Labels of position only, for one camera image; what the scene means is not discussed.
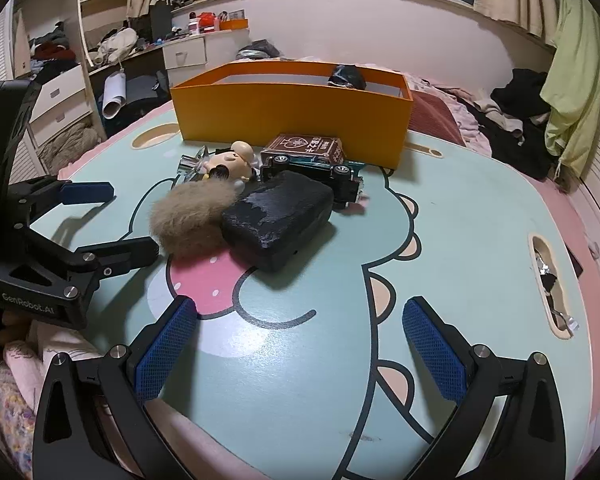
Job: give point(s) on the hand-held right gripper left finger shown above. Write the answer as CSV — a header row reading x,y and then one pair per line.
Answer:
x,y
167,350

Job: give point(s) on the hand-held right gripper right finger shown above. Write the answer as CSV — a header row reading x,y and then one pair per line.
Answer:
x,y
432,355

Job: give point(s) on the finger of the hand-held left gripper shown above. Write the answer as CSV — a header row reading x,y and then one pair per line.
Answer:
x,y
125,252
85,192

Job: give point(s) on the beige fur pompom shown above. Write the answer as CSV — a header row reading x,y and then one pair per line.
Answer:
x,y
190,220

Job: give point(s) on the small cartoon figure toy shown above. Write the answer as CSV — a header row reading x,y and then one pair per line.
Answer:
x,y
230,160

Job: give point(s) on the black rectangular case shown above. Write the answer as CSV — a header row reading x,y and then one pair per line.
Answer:
x,y
280,215

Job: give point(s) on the teal toy car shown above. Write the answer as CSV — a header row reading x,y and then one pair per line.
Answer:
x,y
345,180

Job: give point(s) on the brown card box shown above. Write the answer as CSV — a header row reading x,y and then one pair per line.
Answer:
x,y
305,146

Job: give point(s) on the orange cardboard box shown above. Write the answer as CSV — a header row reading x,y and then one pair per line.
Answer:
x,y
280,110

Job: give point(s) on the person's left hand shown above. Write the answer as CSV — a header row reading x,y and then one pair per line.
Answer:
x,y
12,325

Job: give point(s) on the beige knitted cloth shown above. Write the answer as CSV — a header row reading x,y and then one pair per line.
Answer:
x,y
67,142

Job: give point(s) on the rolled white paper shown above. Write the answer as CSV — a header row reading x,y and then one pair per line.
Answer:
x,y
114,92

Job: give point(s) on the white drawer cabinet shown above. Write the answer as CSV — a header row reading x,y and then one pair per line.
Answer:
x,y
60,90

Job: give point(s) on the shiny silver trinket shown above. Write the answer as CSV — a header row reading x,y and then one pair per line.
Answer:
x,y
190,162

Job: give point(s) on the pile of dark red clothes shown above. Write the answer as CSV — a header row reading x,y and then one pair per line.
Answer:
x,y
55,52

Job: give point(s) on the white cloth bundle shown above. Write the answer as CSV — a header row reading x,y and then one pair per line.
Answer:
x,y
115,42

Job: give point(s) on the small white drawer unit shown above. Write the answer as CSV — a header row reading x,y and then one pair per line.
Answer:
x,y
185,55

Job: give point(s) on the white shelving unit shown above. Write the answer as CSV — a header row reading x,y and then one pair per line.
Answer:
x,y
82,20

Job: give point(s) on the dark grey bag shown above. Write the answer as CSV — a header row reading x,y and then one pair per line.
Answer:
x,y
257,50

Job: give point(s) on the small orange box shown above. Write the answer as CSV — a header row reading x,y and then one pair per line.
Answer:
x,y
234,24

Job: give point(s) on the pile of black clothes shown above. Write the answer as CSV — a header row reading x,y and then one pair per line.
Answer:
x,y
515,145

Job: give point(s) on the pink printed quilt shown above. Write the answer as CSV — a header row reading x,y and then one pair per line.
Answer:
x,y
475,130

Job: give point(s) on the maroon ribbed cushion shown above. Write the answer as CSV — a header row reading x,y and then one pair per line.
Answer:
x,y
435,115

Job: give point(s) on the crumpled shiny black wrapper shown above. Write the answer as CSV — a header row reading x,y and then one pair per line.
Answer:
x,y
347,76

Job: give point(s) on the light green hanging cloth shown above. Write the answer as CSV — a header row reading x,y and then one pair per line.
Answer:
x,y
575,85

